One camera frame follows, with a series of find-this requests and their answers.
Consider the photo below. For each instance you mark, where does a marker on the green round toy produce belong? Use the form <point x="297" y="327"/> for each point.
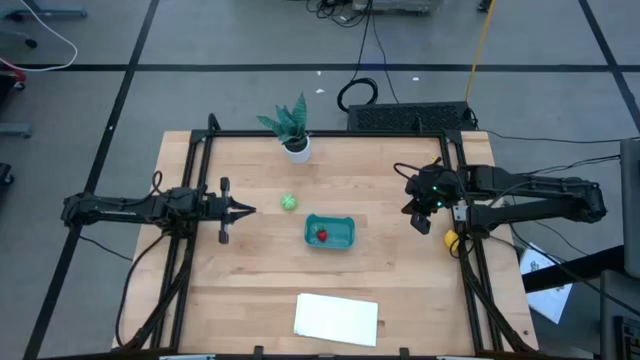
<point x="288" y="202"/>

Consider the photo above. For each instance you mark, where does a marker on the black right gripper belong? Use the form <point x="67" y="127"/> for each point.
<point x="425" y="182"/>

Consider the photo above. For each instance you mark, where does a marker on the yellow toy lemon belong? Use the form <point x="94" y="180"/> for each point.
<point x="450" y="240"/>

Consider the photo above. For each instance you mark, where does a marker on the grey furniture base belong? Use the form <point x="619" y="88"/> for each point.
<point x="45" y="10"/>

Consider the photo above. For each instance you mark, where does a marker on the dark grey box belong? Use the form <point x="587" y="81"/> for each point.
<point x="620" y="300"/>

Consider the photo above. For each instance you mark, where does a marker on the red toy strawberry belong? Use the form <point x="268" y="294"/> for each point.
<point x="322" y="235"/>

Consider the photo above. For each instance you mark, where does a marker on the teal plastic tupperware container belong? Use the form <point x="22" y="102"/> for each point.
<point x="340" y="235"/>

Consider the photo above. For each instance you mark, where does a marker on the black caster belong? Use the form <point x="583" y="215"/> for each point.
<point x="5" y="174"/>

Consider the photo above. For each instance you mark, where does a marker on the snake plant in white pot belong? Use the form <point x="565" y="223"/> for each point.
<point x="295" y="137"/>

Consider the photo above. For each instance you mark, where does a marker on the black aluminium table frame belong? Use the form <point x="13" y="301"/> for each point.
<point x="325" y="133"/>

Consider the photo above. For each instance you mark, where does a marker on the white folded cloth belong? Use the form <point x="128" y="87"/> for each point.
<point x="335" y="319"/>

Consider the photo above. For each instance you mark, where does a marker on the black beam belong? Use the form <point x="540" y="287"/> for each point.
<point x="570" y="270"/>

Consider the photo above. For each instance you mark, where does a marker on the grey furniture foot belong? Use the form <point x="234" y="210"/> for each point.
<point x="15" y="131"/>

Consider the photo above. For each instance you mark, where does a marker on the grey cabinet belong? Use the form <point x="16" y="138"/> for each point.
<point x="631" y="210"/>

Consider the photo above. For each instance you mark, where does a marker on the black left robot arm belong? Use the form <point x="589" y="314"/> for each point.
<point x="110" y="209"/>

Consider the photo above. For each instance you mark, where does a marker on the white printed paper sheet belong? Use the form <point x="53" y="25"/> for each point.
<point x="545" y="300"/>

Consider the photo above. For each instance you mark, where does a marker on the black perforated computer case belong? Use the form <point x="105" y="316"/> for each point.
<point x="405" y="117"/>

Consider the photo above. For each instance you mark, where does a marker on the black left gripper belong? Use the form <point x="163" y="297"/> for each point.
<point x="215" y="209"/>

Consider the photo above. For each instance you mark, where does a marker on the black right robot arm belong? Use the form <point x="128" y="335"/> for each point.
<point x="540" y="187"/>

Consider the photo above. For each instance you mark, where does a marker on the red wheeled cart foot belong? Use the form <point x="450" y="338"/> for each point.
<point x="17" y="76"/>

